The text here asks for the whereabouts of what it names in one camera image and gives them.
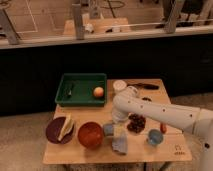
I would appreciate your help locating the dark purple plate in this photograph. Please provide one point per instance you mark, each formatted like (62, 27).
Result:
(53, 131)

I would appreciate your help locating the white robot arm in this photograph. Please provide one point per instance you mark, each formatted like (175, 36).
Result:
(193, 120)

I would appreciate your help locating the dark grape bunch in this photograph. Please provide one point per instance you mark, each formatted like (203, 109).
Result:
(137, 123)

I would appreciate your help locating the peach apple in tray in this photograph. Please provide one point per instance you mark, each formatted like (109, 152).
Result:
(98, 92)

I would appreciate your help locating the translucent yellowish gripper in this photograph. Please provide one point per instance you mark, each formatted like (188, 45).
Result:
(119, 129)

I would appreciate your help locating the red bowl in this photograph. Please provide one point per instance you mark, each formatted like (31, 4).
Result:
(90, 135)

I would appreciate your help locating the small dark object in tray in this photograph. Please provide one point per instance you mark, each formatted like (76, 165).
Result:
(69, 93)

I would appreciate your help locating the white cup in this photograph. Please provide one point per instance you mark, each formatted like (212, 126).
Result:
(119, 85)

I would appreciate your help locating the light blue cup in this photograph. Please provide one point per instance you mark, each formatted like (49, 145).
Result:
(155, 137)

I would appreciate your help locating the metal cup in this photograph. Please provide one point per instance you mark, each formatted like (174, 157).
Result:
(146, 99)

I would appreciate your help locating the blue sponge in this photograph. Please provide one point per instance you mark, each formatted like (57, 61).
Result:
(108, 129)

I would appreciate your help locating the wooden table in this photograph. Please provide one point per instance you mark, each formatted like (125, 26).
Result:
(173, 148)

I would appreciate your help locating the yellow banana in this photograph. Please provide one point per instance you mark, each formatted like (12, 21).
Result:
(67, 127)

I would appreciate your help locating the black handled tool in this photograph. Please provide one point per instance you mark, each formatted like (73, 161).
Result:
(145, 86)

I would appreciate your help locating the gray blue cloth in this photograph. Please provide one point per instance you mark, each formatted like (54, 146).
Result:
(119, 144)

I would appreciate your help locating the green plastic tray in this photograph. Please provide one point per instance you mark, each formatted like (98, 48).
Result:
(82, 93)

